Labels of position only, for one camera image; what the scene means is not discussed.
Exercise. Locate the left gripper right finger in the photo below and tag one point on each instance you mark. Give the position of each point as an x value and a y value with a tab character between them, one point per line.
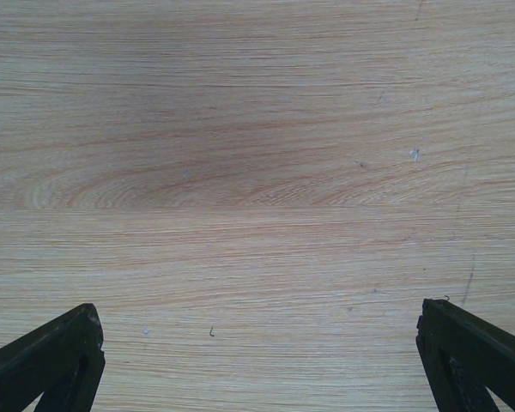
465	358

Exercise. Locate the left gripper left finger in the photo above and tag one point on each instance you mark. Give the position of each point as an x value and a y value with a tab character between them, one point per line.
59	364

